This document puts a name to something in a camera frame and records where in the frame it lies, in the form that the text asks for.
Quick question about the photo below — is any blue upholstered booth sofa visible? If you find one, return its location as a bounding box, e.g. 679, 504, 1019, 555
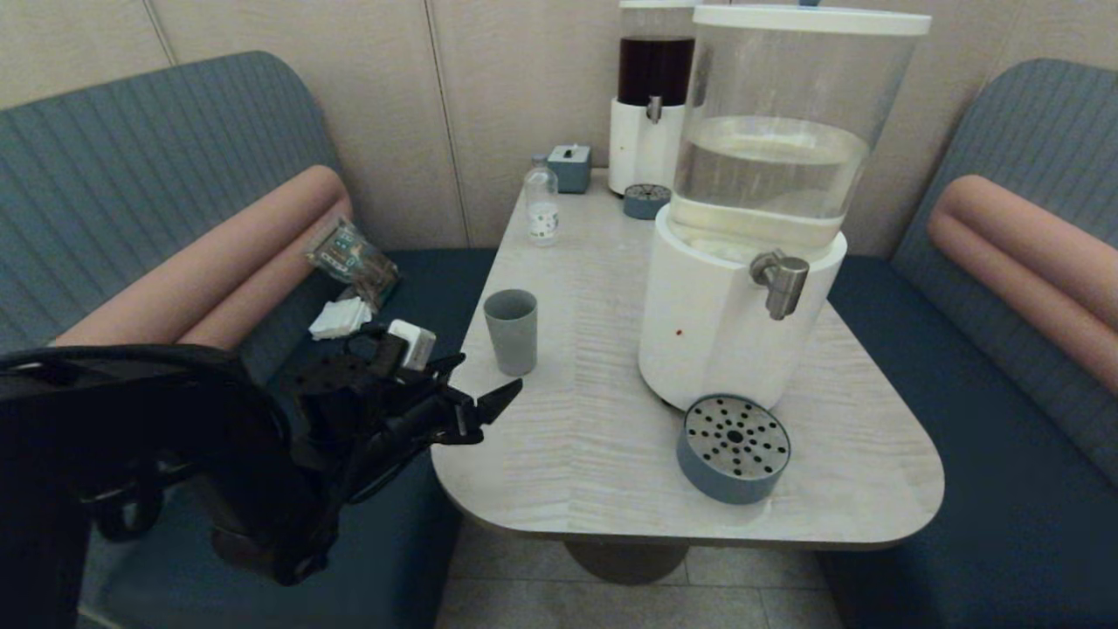
817, 58, 1118, 629
0, 50, 499, 629

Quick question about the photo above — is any black left camera cable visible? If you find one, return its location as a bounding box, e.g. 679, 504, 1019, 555
345, 323, 404, 368

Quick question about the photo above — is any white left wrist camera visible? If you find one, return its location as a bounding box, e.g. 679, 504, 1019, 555
388, 320, 437, 372

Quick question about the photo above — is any small clear plastic bottle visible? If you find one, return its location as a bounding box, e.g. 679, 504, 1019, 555
524, 156, 560, 247

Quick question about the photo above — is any blue perforated drip tray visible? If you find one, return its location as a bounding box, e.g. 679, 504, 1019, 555
676, 394, 793, 506
623, 183, 673, 221

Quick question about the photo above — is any grey-blue plastic cup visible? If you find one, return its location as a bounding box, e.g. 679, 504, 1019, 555
483, 289, 539, 377

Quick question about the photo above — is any dark drink dispenser white base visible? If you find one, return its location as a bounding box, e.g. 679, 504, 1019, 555
608, 0, 700, 197

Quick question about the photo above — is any grey-blue tissue box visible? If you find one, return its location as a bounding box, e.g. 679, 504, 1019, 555
548, 144, 593, 195

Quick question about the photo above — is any pink cylindrical backrest bolster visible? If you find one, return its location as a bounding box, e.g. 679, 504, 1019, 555
52, 164, 354, 350
927, 175, 1118, 394

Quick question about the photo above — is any clear water dispenser white base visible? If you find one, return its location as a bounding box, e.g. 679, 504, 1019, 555
638, 0, 934, 411

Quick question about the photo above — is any white paper napkins stack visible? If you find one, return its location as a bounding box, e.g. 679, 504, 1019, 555
308, 297, 373, 342

